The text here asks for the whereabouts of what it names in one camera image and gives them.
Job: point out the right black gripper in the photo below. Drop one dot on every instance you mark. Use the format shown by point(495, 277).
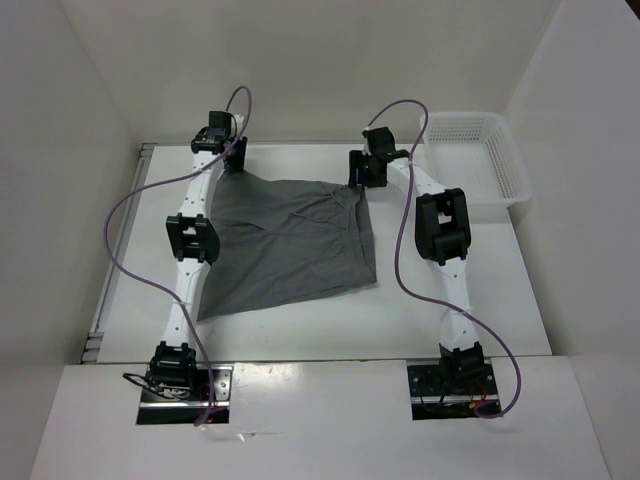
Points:
point(356, 160)

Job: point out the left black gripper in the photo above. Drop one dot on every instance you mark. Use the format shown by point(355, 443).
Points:
point(237, 163)

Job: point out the grey shorts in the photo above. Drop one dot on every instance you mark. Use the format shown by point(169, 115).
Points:
point(286, 241)

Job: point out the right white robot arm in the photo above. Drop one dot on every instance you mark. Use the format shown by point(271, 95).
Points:
point(442, 237)

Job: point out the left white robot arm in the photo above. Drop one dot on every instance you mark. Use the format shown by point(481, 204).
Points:
point(195, 246)

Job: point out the white plastic basket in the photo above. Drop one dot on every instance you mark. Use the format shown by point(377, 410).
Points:
point(476, 152)

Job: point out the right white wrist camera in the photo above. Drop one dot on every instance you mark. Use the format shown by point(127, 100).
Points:
point(368, 142)

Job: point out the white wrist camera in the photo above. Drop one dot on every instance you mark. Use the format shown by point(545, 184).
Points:
point(237, 125)
point(368, 142)

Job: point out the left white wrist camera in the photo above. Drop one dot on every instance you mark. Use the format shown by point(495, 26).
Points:
point(237, 125)

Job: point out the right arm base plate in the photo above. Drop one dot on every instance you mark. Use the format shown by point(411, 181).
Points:
point(434, 398)

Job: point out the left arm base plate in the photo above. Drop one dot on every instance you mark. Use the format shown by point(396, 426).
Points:
point(164, 405)

